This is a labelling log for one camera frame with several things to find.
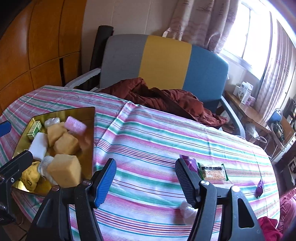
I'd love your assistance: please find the tall white box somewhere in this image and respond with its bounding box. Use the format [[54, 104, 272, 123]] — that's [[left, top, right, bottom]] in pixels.
[[239, 82, 253, 104]]

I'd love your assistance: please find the purple wrapper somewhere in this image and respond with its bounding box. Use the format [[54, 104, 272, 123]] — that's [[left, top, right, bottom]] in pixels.
[[180, 156, 198, 173]]

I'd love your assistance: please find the pink blanket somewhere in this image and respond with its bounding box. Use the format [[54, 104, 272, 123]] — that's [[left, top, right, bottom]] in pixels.
[[277, 189, 296, 241]]

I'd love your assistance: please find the yellow rolled sock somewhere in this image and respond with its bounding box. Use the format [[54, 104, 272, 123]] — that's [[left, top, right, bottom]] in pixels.
[[20, 161, 41, 192]]

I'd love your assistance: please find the white ball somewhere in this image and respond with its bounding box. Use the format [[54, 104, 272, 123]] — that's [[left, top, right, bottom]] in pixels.
[[44, 117, 61, 128]]

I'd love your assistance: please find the wooden wardrobe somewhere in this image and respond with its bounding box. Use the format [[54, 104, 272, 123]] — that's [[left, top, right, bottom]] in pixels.
[[0, 0, 87, 93]]

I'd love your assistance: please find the black rolled mat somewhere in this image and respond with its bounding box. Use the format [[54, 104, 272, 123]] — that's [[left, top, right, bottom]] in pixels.
[[90, 25, 114, 72]]

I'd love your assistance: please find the patterned beige curtain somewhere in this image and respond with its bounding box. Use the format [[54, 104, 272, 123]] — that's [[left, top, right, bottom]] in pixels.
[[166, 0, 238, 55]]

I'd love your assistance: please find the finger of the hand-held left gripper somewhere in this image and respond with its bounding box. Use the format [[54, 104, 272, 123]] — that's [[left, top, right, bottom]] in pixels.
[[0, 120, 12, 138], [0, 150, 34, 204]]

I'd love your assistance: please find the red clothing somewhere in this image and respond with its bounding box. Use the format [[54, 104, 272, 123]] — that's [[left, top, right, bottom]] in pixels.
[[258, 217, 284, 241]]

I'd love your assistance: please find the green edged snack packet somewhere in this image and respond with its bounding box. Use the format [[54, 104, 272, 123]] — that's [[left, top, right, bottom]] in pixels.
[[197, 163, 229, 181]]

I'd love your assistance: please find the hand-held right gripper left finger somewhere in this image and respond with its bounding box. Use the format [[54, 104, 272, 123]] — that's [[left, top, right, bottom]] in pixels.
[[25, 158, 117, 241]]

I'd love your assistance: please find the crumpled white plastic wrap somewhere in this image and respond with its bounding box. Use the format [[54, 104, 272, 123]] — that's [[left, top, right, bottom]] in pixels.
[[179, 200, 197, 225]]

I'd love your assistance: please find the pink sheer curtain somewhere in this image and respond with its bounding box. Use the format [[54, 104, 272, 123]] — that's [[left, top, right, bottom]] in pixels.
[[254, 19, 294, 116]]

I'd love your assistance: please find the small green box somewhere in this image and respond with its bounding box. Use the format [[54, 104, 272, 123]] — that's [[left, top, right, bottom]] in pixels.
[[26, 120, 43, 140]]

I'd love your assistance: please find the pink wrapper packet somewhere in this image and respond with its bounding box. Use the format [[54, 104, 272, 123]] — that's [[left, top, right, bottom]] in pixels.
[[64, 116, 87, 136]]

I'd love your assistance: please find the window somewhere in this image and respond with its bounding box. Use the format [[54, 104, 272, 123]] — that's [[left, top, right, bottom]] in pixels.
[[218, 0, 273, 79]]

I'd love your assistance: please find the gold metal tin tray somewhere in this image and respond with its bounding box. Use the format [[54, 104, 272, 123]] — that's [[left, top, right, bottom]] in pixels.
[[11, 107, 96, 196]]

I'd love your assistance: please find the dark red blanket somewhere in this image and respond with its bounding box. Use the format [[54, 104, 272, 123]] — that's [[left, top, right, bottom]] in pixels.
[[100, 77, 228, 132]]

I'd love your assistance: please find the wooden side desk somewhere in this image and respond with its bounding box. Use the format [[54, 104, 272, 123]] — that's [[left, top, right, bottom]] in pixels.
[[224, 90, 292, 149]]

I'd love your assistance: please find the striped tablecloth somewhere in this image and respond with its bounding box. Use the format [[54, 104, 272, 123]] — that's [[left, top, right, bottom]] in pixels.
[[0, 85, 281, 241]]

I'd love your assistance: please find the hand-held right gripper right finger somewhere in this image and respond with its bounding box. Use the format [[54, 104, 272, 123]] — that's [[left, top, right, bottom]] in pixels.
[[174, 158, 261, 241]]

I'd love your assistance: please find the small purple packet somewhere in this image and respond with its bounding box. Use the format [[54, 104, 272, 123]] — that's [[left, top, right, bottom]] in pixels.
[[255, 179, 264, 198]]

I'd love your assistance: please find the grey yellow blue chair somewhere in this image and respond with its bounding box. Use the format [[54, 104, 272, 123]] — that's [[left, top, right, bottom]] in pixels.
[[65, 34, 245, 138]]

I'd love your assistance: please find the blue round object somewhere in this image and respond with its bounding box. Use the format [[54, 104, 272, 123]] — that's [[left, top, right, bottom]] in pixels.
[[269, 109, 283, 123]]

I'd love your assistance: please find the white soap bar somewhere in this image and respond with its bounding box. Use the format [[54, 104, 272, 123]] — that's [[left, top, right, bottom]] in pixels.
[[28, 132, 49, 161]]

